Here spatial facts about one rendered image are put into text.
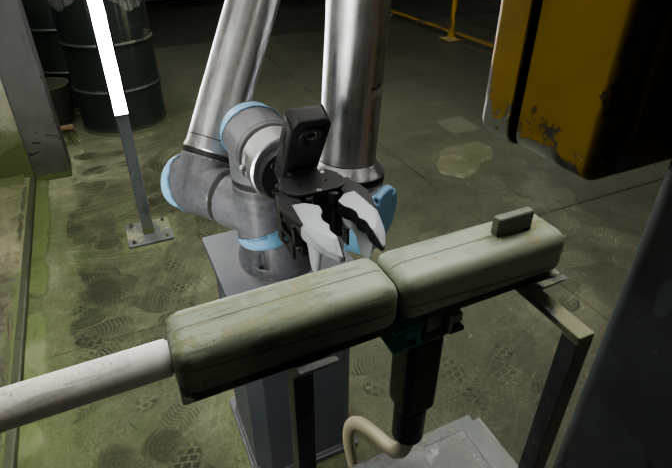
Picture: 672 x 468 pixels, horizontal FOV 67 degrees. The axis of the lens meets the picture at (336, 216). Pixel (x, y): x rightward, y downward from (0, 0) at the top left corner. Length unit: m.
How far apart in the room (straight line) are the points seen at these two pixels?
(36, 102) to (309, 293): 2.87
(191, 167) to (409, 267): 0.54
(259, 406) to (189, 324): 1.03
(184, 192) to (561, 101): 0.73
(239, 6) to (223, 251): 0.61
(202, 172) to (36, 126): 2.40
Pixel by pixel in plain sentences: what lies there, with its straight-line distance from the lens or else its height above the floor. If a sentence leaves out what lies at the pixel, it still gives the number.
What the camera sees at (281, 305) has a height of 1.15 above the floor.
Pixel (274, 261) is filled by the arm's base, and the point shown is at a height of 0.69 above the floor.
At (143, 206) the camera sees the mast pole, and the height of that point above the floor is 0.16.
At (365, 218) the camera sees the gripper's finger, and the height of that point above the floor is 1.10.
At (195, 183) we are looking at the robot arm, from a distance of 0.84.
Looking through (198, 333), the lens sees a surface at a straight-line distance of 0.33.
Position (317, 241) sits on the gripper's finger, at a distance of 0.48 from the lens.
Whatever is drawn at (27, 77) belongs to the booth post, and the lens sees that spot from 3.12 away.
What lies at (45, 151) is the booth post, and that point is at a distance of 3.25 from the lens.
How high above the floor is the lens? 1.37
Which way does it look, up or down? 32 degrees down
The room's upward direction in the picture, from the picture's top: straight up
